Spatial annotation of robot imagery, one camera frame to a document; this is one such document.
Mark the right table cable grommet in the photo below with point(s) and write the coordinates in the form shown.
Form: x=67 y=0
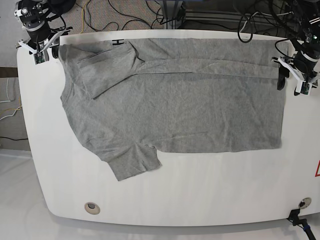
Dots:
x=305 y=202

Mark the left table cable grommet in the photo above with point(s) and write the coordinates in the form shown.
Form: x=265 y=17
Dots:
x=92 y=208

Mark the aluminium frame rail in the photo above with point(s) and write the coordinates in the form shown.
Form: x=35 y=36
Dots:
x=212 y=15

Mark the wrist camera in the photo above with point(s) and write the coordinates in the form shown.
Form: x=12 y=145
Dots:
x=305 y=87
x=41 y=57

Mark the table cable grommet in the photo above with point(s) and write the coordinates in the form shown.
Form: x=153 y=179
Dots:
x=92 y=208
x=305 y=202

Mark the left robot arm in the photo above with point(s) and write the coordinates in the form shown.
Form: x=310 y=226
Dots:
x=306 y=43

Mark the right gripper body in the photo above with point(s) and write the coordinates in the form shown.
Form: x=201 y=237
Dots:
x=42 y=39

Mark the grey metal stand post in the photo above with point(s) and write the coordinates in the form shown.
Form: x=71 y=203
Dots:
x=173 y=13

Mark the black clamp with cable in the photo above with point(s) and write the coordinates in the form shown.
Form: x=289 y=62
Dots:
x=300 y=222

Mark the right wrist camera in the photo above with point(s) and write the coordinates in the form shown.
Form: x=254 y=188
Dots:
x=41 y=57

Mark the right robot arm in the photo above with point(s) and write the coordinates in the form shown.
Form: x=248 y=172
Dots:
x=43 y=21

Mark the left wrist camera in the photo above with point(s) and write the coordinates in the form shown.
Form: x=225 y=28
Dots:
x=305 y=87

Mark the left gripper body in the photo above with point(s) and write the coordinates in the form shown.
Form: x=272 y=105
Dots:
x=300 y=67

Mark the grey t-shirt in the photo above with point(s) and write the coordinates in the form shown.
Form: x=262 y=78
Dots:
x=126 y=102

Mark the red warning triangle sticker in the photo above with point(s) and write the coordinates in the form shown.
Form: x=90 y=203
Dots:
x=317 y=173

